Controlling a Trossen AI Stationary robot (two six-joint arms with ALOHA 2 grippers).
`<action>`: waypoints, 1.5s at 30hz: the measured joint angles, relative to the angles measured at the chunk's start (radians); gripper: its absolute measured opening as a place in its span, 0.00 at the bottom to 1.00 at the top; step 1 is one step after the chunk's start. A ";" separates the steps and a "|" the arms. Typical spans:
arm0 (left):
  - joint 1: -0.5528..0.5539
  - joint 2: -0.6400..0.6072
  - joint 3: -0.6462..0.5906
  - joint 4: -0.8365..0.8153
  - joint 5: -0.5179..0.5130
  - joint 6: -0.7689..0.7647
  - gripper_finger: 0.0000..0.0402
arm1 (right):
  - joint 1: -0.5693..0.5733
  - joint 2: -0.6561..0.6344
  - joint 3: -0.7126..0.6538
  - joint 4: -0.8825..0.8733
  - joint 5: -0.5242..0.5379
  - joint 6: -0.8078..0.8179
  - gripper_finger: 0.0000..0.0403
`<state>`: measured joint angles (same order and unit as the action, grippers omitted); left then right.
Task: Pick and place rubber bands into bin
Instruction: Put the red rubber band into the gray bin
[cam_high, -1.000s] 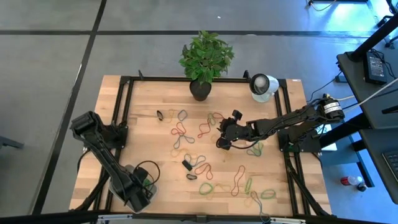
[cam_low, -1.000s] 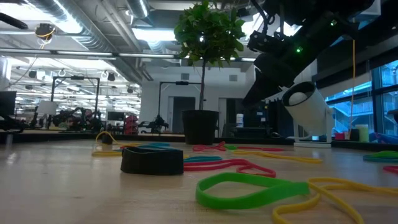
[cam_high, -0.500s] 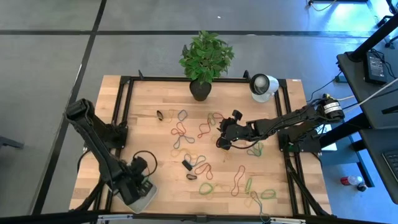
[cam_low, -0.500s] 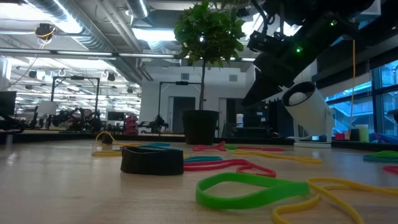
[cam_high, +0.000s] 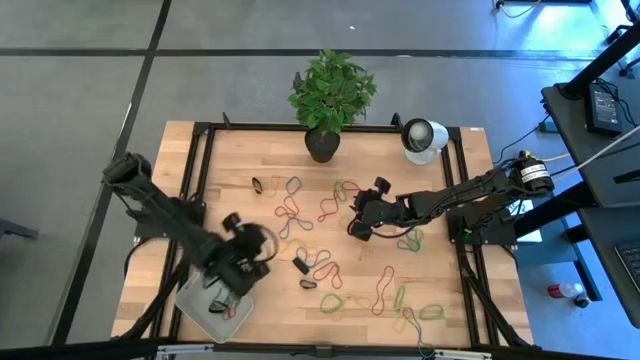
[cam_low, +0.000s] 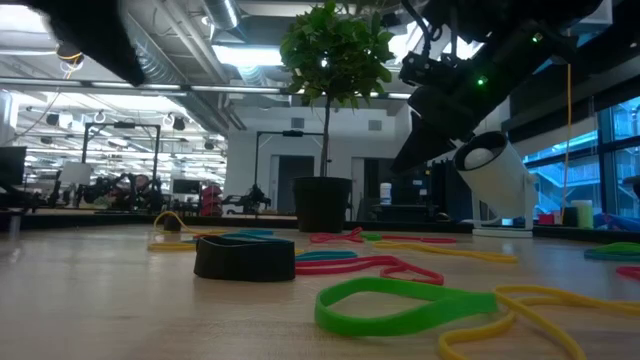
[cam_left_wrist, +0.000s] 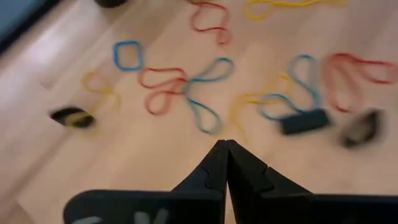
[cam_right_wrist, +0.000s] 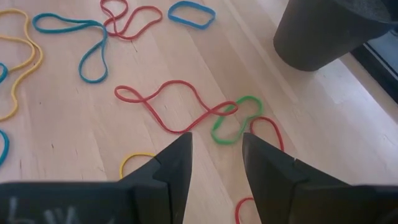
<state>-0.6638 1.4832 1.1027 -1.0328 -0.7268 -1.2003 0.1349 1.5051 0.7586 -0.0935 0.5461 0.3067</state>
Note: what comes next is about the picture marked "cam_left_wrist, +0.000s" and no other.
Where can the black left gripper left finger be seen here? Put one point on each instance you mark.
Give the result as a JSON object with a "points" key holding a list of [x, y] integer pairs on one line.
{"points": [[199, 202]]}

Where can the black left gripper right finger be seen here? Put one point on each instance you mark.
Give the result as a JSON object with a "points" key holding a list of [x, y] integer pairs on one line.
{"points": [[264, 202]]}

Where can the blue rubber band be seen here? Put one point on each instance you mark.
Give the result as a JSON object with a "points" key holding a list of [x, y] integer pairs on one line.
{"points": [[115, 59], [315, 93], [199, 105]]}

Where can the yellow rubber band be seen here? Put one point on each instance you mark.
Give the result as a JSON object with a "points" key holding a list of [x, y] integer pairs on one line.
{"points": [[107, 91], [241, 99], [280, 4]]}

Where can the red rubber band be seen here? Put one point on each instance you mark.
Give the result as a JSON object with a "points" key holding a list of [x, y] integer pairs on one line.
{"points": [[329, 87], [174, 88], [211, 29]]}

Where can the green potted plant black pot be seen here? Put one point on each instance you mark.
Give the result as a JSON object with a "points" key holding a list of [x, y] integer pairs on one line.
{"points": [[110, 2]]}

